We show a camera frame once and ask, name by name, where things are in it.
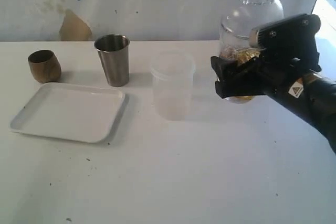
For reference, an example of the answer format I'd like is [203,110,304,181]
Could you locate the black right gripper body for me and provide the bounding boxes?
[216,50,322,100]

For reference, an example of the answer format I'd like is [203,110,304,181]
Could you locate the wooden block pieces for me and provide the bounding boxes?
[219,46,239,60]

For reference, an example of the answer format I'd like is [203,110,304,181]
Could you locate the gold foil piece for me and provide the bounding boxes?
[236,50,260,65]

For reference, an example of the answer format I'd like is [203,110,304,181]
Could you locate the clear plastic jar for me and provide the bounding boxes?
[219,19,263,104]

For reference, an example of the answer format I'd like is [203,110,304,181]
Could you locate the clear dome jar lid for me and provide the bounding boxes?
[220,0,284,38]

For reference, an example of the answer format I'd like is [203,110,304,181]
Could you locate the steel metal cup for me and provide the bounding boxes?
[94,34,130,87]

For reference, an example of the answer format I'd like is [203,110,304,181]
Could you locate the brown wooden cup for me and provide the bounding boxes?
[28,50,61,84]

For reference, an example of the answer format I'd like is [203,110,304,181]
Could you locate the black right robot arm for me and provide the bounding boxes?
[211,56,335,150]

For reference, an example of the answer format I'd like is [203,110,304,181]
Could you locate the frosted plastic beaker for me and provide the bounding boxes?
[150,50,196,121]

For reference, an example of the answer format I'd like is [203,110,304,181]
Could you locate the white rectangular tray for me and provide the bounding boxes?
[9,82,125,144]

